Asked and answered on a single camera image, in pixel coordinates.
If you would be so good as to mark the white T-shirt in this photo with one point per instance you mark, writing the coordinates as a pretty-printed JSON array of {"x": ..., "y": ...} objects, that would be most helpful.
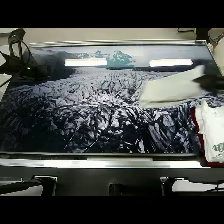
[{"x": 213, "y": 133}]

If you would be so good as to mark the pale beige trousers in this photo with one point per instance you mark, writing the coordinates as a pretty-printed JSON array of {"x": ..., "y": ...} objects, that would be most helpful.
[{"x": 170, "y": 90}]

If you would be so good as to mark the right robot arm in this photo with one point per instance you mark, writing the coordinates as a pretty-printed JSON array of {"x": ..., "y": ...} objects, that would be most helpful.
[{"x": 211, "y": 81}]

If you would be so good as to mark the silver frame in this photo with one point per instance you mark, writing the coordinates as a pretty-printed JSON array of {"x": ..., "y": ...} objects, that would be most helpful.
[{"x": 100, "y": 164}]

